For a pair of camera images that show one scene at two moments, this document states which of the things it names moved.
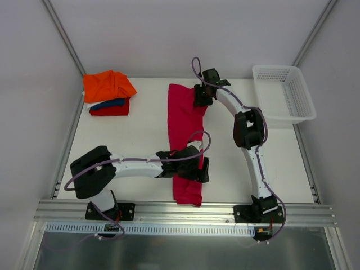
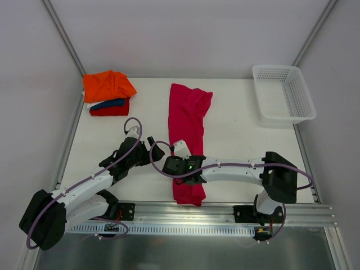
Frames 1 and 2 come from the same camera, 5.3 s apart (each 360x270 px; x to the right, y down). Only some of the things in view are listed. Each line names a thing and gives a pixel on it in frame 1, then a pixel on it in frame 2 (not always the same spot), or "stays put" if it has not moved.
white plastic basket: (284, 94) stays put
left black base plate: (126, 212) stays put
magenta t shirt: (186, 122) stays put
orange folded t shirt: (106, 86) stays put
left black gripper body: (203, 169) to (146, 153)
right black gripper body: (201, 96) to (170, 166)
